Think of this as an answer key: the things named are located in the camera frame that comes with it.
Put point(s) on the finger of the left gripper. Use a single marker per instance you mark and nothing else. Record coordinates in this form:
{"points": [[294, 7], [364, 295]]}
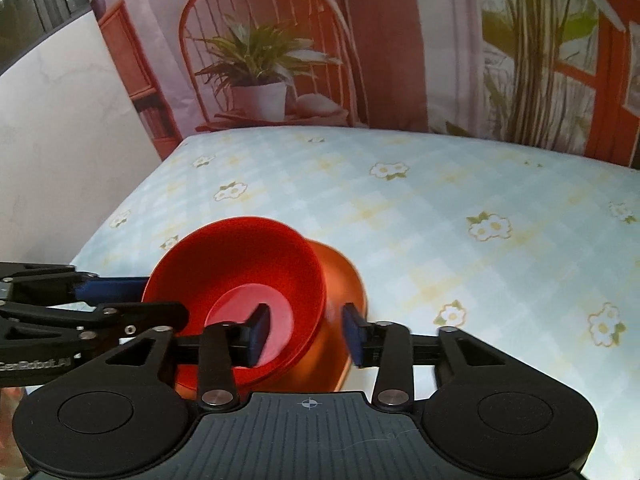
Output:
{"points": [[93, 290], [107, 324]]}

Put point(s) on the red plastic bowl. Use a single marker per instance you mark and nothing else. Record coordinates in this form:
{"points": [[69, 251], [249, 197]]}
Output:
{"points": [[221, 272]]}

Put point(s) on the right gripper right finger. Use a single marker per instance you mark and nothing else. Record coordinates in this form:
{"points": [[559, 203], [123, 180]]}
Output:
{"points": [[386, 347]]}

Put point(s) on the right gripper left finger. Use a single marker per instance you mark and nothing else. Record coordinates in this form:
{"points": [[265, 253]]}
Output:
{"points": [[225, 346]]}

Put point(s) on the printed room backdrop cloth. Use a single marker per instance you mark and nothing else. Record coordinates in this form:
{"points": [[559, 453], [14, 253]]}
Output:
{"points": [[562, 75]]}

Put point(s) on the person's left hand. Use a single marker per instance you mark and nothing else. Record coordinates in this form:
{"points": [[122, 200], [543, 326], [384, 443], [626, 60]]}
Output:
{"points": [[12, 465]]}

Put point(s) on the floral checkered tablecloth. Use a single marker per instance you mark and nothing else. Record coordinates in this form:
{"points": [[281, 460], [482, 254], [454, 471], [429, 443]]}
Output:
{"points": [[535, 252]]}

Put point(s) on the orange plastic plate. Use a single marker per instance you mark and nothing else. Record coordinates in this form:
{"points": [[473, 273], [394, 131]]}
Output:
{"points": [[325, 365]]}

